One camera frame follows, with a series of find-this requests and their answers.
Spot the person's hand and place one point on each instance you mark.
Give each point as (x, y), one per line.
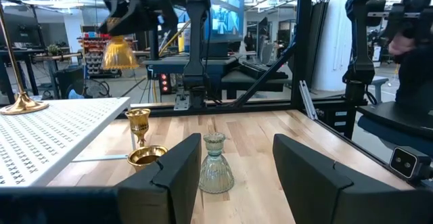
(400, 44)

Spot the medium gold candlestick holder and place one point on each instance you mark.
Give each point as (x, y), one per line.
(145, 156)
(138, 122)

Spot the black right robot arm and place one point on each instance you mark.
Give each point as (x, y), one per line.
(196, 48)

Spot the black low bench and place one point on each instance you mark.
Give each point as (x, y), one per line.
(253, 80)

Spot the black leaning panels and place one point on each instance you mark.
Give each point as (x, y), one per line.
(319, 41)

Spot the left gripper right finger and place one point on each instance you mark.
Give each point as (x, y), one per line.
(321, 190)

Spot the small potted plant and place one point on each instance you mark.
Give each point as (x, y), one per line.
(53, 49)

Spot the person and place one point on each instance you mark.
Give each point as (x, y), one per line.
(249, 41)
(416, 78)

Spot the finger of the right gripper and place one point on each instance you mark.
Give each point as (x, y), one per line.
(133, 26)
(105, 24)

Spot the black waste bin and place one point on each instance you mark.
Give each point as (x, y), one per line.
(69, 82)

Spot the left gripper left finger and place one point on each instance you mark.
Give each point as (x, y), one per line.
(169, 183)

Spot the amber ribbed glass candle holder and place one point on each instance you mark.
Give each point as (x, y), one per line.
(120, 56)

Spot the computer with red lights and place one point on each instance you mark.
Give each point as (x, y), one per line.
(164, 82)

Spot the tall gold candlestick holder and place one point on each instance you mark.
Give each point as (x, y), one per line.
(22, 106)

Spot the rack with red bins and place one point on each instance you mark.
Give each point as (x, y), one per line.
(93, 48)

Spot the blue display screen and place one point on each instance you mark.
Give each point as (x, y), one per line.
(225, 14)

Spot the dark background table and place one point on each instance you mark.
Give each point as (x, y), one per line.
(50, 57)

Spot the black depth camera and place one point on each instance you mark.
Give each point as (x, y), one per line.
(404, 163)

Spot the blue black chair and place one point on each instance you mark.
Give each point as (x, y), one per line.
(389, 129)

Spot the silver aluminium profile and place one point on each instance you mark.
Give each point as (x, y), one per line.
(308, 99)

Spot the black background desk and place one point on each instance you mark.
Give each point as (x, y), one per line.
(189, 63)

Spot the green ribbed glass candle holder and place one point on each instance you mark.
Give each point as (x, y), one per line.
(216, 173)

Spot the white perforated metal shelf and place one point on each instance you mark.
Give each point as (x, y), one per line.
(50, 139)

